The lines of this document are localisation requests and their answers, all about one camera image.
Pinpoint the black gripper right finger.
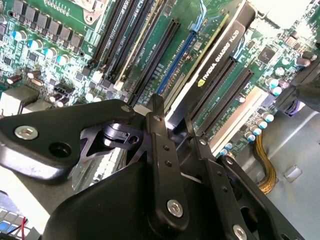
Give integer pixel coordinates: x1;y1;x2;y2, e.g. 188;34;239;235
185;119;305;240

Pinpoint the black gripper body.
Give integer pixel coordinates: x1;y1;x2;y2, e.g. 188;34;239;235
48;124;226;240

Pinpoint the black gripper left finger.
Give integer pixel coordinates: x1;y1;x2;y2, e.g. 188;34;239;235
0;93;191;233

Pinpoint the Nvidia Quadro graphics card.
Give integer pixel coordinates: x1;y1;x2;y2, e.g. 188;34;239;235
162;0;260;132

